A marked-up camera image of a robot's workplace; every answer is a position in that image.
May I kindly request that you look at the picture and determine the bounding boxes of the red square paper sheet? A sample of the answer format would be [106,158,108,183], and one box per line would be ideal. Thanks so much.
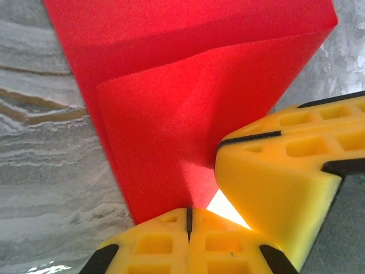
[42,0,339,226]

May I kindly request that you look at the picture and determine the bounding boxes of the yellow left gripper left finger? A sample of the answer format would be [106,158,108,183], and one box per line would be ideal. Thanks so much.
[79,207,191,274]

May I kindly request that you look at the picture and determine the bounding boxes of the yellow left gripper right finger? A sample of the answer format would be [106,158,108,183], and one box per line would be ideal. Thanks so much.
[188,207,299,274]

